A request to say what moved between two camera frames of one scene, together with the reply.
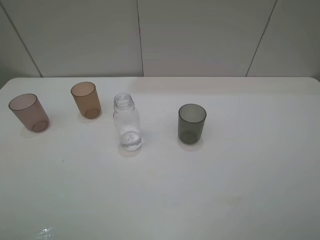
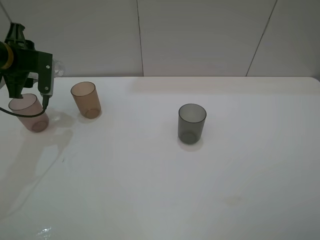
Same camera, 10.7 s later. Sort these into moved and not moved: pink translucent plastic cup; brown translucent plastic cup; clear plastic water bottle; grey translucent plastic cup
Moved: clear plastic water bottle
Not moved: brown translucent plastic cup; pink translucent plastic cup; grey translucent plastic cup
